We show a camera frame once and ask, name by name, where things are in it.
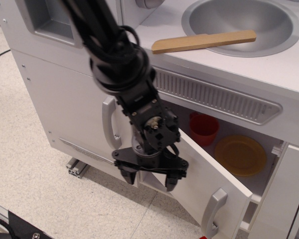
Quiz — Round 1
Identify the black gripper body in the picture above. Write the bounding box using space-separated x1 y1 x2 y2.
112 147 189 178

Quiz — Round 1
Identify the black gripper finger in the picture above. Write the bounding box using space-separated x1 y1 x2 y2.
121 168 138 185
165 174 181 192

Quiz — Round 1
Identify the white cabinet door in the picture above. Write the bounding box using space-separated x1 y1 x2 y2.
236 142 299 239
149 126 253 233

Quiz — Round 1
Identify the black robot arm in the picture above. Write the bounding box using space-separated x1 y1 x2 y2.
61 0 188 192

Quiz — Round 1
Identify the white toy kitchen cabinet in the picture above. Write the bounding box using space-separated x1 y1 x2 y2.
121 0 299 239

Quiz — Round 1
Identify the red plastic cup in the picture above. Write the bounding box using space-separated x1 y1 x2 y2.
189 112 220 146

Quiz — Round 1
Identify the yellow plastic plate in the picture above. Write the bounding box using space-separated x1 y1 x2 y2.
214 135 267 177

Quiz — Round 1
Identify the white toy fridge unit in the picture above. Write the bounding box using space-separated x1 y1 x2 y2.
0 0 131 178

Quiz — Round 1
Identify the grey ribbed vent panel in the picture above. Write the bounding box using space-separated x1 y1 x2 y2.
154 68 283 125

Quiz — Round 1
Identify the black mounting plate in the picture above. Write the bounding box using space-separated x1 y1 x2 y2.
8 211 52 239

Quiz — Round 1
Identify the wooden spatula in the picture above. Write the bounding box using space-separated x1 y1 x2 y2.
151 30 257 54

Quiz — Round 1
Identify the grey knob at top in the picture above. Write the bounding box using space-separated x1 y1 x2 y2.
136 0 164 9

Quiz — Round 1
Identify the grey recessed dispenser panel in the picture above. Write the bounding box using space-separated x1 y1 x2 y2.
15 0 82 48

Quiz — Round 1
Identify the silver round sink basin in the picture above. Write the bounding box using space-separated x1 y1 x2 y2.
181 0 299 57

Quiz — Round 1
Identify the silver cabinet door handle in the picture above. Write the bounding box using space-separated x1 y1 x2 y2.
201 188 228 239

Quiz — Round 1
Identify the aluminium extrusion frame foot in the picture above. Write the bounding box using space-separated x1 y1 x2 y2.
66 158 90 179

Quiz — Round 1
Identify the silver fridge door handle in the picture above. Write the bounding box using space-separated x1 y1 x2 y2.
102 97 122 150

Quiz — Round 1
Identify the black cable at right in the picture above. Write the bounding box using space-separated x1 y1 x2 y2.
286 183 299 239

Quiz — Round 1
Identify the black braided cable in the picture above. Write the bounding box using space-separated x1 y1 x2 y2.
0 216 18 239

